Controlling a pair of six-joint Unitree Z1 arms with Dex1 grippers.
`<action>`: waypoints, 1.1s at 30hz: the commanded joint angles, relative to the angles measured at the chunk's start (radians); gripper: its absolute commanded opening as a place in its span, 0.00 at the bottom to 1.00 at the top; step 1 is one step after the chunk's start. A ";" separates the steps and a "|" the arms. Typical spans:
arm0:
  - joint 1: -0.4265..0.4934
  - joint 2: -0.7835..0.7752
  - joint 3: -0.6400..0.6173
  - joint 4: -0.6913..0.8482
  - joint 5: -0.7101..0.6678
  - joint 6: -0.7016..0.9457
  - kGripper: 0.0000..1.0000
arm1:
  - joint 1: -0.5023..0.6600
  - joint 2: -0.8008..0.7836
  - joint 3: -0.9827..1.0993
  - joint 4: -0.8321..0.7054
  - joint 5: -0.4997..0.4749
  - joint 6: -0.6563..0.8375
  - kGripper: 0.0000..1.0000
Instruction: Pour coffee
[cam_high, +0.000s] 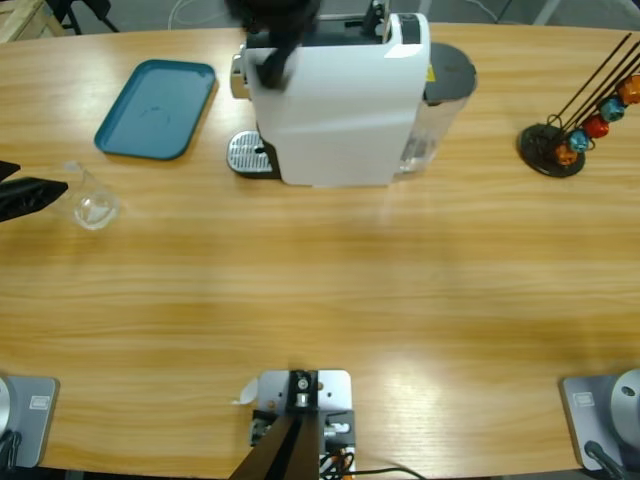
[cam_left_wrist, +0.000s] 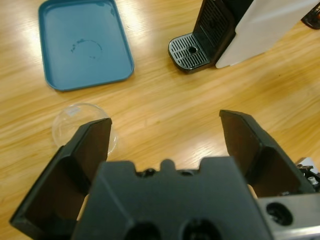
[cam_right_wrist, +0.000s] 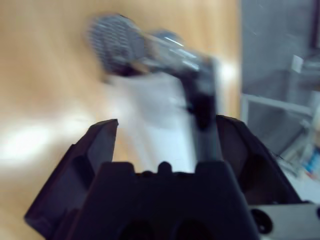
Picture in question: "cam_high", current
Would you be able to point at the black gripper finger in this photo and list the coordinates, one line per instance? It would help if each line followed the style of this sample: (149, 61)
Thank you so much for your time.
(27, 197)
(6, 171)

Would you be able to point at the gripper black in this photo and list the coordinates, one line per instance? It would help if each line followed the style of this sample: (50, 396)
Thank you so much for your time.
(272, 15)

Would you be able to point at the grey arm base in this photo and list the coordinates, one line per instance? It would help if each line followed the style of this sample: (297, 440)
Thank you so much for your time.
(35, 415)
(585, 415)

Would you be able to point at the white capsule coffee machine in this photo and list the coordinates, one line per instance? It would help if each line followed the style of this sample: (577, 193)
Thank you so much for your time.
(350, 120)

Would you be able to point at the orange coffee capsule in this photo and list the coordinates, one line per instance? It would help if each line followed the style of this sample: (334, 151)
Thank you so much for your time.
(566, 156)
(631, 89)

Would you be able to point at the blue coffee capsule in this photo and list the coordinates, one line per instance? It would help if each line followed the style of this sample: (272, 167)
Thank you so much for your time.
(580, 141)

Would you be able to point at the red coffee capsule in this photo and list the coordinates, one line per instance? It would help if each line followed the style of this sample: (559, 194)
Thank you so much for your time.
(596, 127)

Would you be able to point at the teal coffee capsule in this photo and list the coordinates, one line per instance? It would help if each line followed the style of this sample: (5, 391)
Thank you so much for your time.
(614, 109)

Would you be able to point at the clear glass cup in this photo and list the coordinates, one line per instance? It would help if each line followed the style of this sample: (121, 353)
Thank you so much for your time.
(95, 210)

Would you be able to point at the teal plastic tray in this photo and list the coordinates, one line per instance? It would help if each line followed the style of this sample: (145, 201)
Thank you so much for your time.
(155, 110)

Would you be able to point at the wooden crate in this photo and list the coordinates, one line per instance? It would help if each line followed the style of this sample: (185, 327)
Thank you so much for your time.
(20, 20)

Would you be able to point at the clear water tank dark lid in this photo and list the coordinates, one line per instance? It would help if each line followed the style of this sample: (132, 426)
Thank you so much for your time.
(450, 70)

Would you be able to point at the black stand legs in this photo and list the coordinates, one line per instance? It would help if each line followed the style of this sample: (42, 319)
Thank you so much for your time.
(95, 6)

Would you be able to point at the grey metal leg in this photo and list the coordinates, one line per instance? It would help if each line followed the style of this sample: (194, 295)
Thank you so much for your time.
(546, 12)

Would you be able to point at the white tape tab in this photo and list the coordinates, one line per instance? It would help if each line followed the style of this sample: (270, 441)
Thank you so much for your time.
(247, 392)

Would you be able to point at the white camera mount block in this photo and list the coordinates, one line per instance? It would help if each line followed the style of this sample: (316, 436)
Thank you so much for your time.
(332, 387)

